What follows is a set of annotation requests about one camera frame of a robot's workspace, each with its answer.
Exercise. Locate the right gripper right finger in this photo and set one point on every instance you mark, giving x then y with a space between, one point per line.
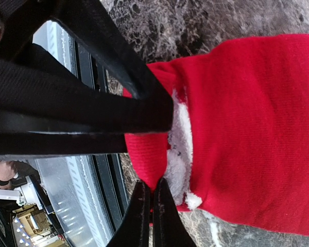
168 229

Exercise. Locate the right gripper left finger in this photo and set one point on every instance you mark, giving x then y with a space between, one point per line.
134 229

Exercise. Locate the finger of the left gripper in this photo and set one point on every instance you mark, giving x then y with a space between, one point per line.
29 144
34 91

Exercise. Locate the seated operator in striped shirt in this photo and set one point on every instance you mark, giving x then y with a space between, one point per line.
9 169

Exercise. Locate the white slotted cable duct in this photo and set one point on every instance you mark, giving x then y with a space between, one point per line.
68 180

